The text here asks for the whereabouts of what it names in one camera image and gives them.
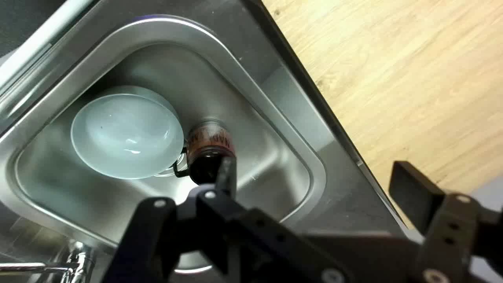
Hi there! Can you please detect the stainless steel sink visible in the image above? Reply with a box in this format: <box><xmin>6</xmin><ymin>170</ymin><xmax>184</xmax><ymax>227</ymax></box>
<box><xmin>0</xmin><ymin>0</ymin><xmax>421</xmax><ymax>283</ymax></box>

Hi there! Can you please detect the brown ceramic mug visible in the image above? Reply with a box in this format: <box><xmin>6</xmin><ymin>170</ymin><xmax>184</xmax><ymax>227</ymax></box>
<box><xmin>171</xmin><ymin>118</ymin><xmax>239</xmax><ymax>186</ymax></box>

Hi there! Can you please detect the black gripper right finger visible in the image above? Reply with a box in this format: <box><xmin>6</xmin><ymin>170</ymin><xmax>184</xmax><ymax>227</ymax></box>
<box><xmin>388</xmin><ymin>159</ymin><xmax>503</xmax><ymax>283</ymax></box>

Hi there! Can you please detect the chrome sink faucet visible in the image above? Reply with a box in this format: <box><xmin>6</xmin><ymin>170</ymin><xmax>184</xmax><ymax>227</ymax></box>
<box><xmin>0</xmin><ymin>241</ymin><xmax>99</xmax><ymax>283</ymax></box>

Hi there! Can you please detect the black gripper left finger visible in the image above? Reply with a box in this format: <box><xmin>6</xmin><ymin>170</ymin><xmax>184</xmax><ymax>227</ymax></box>
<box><xmin>101</xmin><ymin>156</ymin><xmax>347</xmax><ymax>283</ymax></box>

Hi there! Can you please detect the pale white bowl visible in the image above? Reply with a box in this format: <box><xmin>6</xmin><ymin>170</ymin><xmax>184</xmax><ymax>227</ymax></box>
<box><xmin>69</xmin><ymin>85</ymin><xmax>187</xmax><ymax>181</ymax></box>

